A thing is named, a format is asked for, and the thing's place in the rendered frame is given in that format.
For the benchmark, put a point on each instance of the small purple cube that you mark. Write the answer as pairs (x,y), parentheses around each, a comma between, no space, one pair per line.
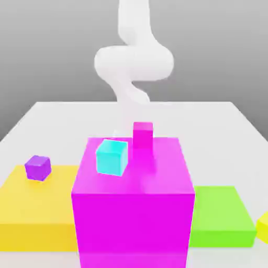
(38,168)

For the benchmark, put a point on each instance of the small cyan cube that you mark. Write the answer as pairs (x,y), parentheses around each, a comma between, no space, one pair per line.
(112,158)

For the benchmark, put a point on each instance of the large green box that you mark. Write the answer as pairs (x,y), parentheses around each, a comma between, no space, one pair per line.
(219,215)

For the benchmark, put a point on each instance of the large magenta box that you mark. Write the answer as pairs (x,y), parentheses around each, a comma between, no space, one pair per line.
(134,213)

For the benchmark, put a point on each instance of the small yellow cube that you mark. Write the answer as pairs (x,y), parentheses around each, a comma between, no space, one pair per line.
(263,227)

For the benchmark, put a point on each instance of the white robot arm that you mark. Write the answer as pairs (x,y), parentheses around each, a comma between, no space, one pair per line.
(134,62)

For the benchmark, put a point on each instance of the small pink cube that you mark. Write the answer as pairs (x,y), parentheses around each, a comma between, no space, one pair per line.
(142,136)

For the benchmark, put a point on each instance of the large yellow box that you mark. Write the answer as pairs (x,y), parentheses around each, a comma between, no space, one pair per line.
(35,211)

